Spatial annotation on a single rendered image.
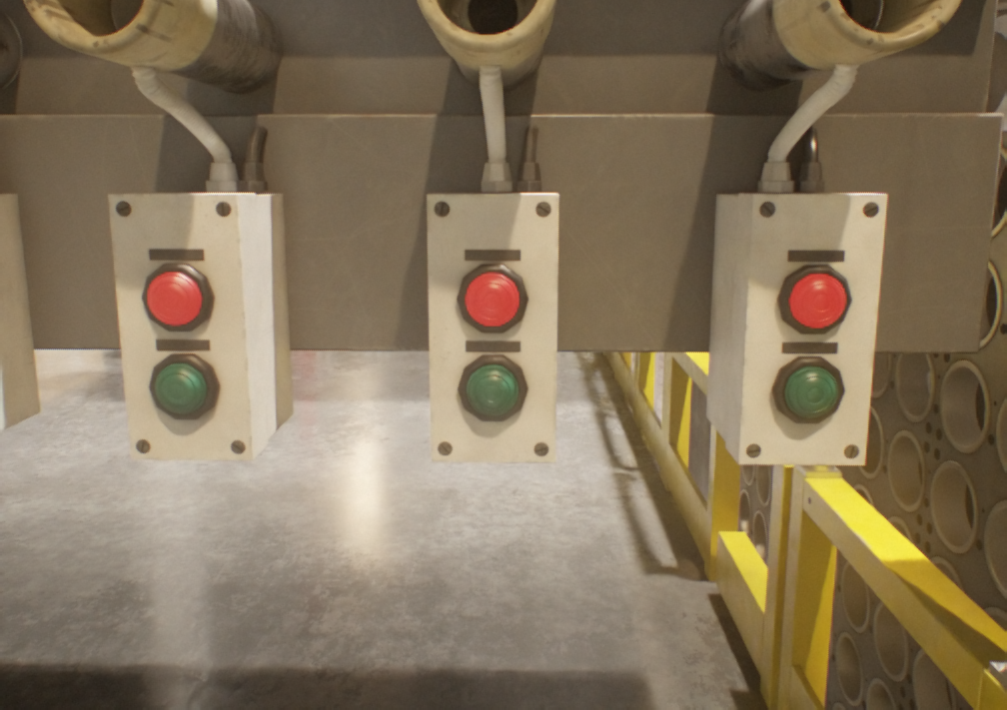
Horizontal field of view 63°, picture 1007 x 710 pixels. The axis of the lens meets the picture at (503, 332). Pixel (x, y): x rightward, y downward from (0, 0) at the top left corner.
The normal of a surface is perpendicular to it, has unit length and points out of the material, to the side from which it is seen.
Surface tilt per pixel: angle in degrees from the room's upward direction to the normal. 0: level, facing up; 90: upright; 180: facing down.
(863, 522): 0
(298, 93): 90
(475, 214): 90
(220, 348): 90
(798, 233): 90
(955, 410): 68
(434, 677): 0
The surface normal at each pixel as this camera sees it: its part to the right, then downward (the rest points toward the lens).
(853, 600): -0.02, -0.45
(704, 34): -0.02, 0.18
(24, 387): 1.00, 0.00
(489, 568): 0.00, -0.98
